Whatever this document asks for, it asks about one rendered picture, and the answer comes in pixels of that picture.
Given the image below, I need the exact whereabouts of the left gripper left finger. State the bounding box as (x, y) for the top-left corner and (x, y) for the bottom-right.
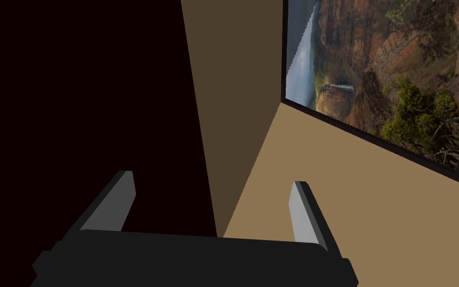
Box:
(63, 170), (137, 240)

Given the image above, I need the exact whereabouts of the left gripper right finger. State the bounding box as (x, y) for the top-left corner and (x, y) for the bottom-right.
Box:
(288, 180), (343, 258)

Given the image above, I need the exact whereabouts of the black-framed canyon landscape picture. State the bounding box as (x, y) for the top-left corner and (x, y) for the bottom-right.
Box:
(280, 0), (459, 183)

